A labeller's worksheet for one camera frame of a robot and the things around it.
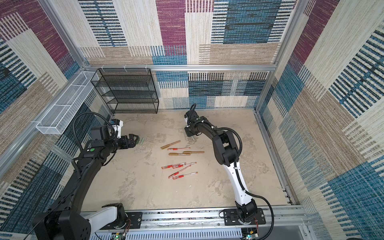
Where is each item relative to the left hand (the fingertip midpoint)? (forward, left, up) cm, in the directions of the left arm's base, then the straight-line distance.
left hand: (129, 134), depth 80 cm
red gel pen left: (-8, -19, -21) cm, 29 cm away
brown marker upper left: (+7, -18, -21) cm, 29 cm away
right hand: (+16, -32, -20) cm, 41 cm away
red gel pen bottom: (-15, -27, -21) cm, 37 cm away
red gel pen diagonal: (-12, -25, -21) cm, 35 cm away
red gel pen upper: (+4, -25, -21) cm, 33 cm away
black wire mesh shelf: (+42, +14, -4) cm, 44 cm away
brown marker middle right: (0, -33, -20) cm, 39 cm away
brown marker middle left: (-1, -24, -21) cm, 32 cm away
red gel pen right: (-8, -27, -21) cm, 35 cm away
